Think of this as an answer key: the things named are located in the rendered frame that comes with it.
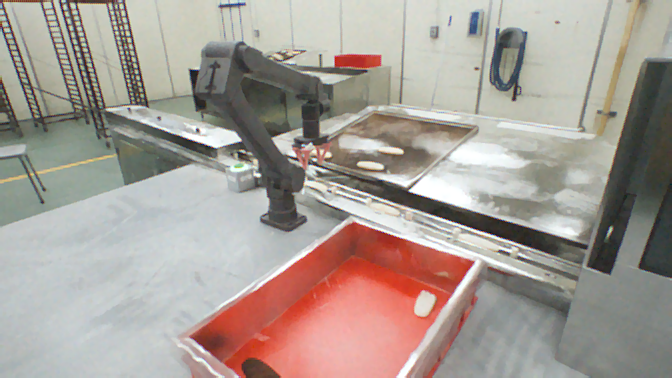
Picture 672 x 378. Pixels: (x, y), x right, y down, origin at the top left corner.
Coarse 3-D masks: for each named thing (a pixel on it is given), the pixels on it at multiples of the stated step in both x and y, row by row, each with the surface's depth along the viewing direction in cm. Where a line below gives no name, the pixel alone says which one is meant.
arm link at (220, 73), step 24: (216, 48) 75; (216, 72) 74; (240, 72) 76; (216, 96) 74; (240, 96) 79; (240, 120) 81; (264, 144) 90; (264, 168) 98; (288, 168) 100; (288, 192) 105
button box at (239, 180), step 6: (228, 168) 130; (246, 168) 129; (252, 168) 130; (228, 174) 130; (234, 174) 127; (240, 174) 127; (246, 174) 129; (252, 174) 131; (228, 180) 131; (234, 180) 128; (240, 180) 128; (246, 180) 130; (252, 180) 132; (234, 186) 129; (240, 186) 128; (246, 186) 130; (252, 186) 132; (240, 192) 129
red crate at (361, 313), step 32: (352, 256) 91; (320, 288) 80; (352, 288) 80; (384, 288) 80; (416, 288) 80; (288, 320) 72; (320, 320) 72; (352, 320) 72; (384, 320) 71; (416, 320) 71; (256, 352) 65; (288, 352) 65; (320, 352) 65; (352, 352) 65; (384, 352) 64
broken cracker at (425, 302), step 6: (420, 294) 77; (426, 294) 76; (432, 294) 76; (420, 300) 75; (426, 300) 75; (432, 300) 75; (414, 306) 74; (420, 306) 73; (426, 306) 73; (432, 306) 74; (420, 312) 72; (426, 312) 72
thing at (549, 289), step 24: (168, 144) 175; (216, 168) 151; (312, 192) 118; (336, 216) 109; (360, 216) 103; (384, 216) 102; (432, 240) 90; (456, 240) 90; (504, 264) 81; (528, 288) 76; (552, 288) 73
